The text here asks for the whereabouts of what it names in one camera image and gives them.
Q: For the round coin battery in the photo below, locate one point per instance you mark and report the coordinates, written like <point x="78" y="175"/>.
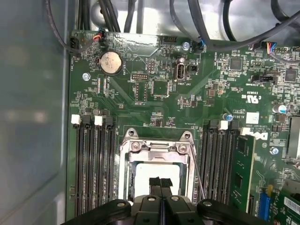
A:
<point x="110" y="63"/>

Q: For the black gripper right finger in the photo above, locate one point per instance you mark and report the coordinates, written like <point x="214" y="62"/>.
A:
<point x="178" y="211"/>

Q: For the open PC case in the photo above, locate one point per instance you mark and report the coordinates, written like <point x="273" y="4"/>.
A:
<point x="30" y="93"/>

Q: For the CPU socket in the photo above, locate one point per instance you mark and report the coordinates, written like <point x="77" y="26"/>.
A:
<point x="138" y="140"/>

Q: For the green RAM stick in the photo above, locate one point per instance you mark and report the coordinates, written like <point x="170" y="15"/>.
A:
<point x="242" y="175"/>

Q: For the blue expansion slot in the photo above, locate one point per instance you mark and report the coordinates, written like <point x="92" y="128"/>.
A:
<point x="267" y="206"/>

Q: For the metal socket cover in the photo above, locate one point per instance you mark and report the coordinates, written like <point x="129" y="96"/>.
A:
<point x="159" y="155"/>

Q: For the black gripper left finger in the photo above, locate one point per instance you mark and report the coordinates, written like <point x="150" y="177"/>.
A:
<point x="147" y="211"/>

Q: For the green motherboard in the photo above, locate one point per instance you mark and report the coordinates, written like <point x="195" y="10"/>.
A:
<point x="131" y="110"/>

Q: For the silver CPU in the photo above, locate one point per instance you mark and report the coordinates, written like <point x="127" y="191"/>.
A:
<point x="145" y="173"/>

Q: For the silver chipset heatsink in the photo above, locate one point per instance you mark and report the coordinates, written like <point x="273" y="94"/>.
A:
<point x="294" y="140"/>

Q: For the black RAM slot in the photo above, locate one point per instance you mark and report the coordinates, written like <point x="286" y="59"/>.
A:
<point x="110" y="164"/>
<point x="216" y="168"/>
<point x="225" y="168"/>
<point x="87" y="164"/>
<point x="99" y="164"/>
<point x="78" y="164"/>
<point x="206" y="164"/>

